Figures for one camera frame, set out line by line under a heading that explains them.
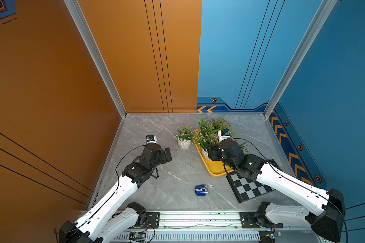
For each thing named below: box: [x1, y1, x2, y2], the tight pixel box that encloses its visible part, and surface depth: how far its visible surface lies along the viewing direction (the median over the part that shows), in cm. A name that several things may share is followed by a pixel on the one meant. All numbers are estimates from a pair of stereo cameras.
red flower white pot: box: [211, 118, 234, 138], surface depth 98 cm
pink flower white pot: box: [198, 116, 214, 139], surface depth 93 cm
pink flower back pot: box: [173, 125, 194, 150], surface depth 97 cm
